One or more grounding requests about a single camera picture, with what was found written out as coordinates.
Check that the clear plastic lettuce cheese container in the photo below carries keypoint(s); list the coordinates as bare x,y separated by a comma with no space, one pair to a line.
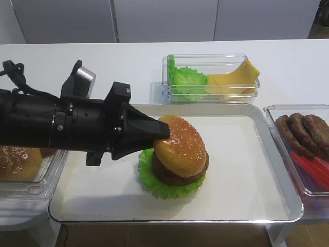
206,64

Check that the brown burger patty on tray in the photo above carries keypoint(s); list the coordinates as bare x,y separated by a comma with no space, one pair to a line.
166,176

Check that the left brown patty in container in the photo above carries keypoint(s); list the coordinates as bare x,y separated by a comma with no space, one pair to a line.
284,129

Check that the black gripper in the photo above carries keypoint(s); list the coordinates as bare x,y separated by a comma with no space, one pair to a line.
93,126

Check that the sesame seed top bun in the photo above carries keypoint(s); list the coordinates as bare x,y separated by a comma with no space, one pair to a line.
183,152

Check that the sesame seed bun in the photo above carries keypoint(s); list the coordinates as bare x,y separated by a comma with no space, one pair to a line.
20,164
183,152

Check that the clear plastic bun container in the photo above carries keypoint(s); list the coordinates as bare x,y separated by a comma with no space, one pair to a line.
17,197

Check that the right brown patty in container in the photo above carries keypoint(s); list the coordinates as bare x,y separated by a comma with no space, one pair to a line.
318,129

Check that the middle brown patty in container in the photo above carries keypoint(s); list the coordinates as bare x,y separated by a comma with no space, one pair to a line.
303,136

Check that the silver metal baking tray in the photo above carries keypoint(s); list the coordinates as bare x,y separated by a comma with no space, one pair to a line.
102,205

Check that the yellow cheese slice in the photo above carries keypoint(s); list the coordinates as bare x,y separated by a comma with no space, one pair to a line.
237,85

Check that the red tomato slices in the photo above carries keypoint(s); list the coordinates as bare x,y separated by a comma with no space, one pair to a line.
316,168

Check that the green lettuce leaf on tray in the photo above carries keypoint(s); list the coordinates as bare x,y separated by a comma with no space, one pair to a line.
158,188

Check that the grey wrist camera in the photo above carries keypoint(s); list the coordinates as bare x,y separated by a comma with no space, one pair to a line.
80,82

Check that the clear plastic patty container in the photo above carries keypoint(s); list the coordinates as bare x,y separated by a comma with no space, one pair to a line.
301,179

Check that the brown patty in container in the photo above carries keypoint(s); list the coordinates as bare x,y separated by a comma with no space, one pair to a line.
284,129
318,129
303,136

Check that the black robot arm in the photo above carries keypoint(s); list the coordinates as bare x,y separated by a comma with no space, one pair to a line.
26,120

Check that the white parchment paper sheet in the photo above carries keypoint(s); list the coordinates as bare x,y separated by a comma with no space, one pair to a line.
231,164

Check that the green lettuce in container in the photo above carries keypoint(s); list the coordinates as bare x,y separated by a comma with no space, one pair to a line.
184,80

